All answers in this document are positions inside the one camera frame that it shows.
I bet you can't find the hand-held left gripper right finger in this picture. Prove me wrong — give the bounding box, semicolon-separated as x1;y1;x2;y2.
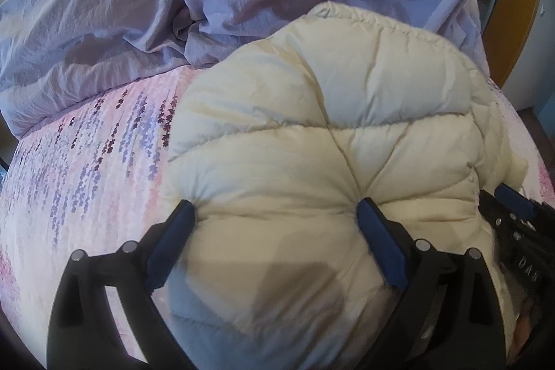
356;198;508;370

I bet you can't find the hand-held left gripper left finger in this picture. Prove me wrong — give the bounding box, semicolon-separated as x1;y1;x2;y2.
48;200;196;370

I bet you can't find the wooden door frame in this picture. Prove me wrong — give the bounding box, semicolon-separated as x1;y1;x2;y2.
453;0;546;90

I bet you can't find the cream puffer jacket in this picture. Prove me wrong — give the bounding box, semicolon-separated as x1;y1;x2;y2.
162;1;530;370

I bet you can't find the pink floral bed sheet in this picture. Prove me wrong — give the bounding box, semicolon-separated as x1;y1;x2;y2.
0;64;555;370

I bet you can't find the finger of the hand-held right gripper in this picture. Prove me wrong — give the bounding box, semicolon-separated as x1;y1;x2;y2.
478;190;510;230
495;183;543;223

